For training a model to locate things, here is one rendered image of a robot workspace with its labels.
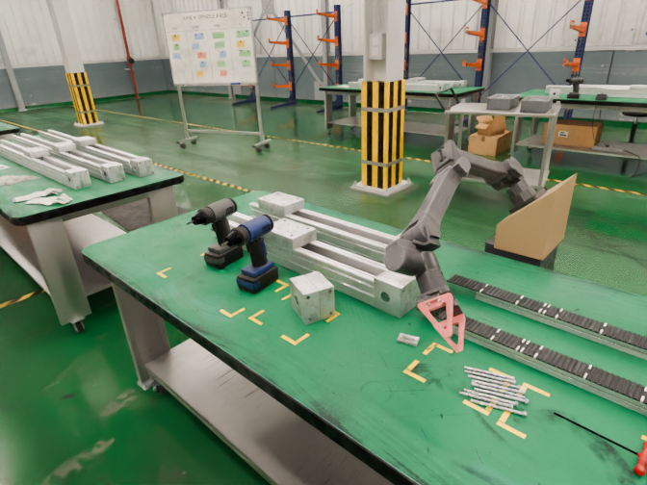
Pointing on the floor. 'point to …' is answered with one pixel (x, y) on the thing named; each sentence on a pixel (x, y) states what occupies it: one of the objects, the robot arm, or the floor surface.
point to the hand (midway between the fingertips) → (452, 340)
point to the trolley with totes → (543, 108)
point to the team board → (213, 56)
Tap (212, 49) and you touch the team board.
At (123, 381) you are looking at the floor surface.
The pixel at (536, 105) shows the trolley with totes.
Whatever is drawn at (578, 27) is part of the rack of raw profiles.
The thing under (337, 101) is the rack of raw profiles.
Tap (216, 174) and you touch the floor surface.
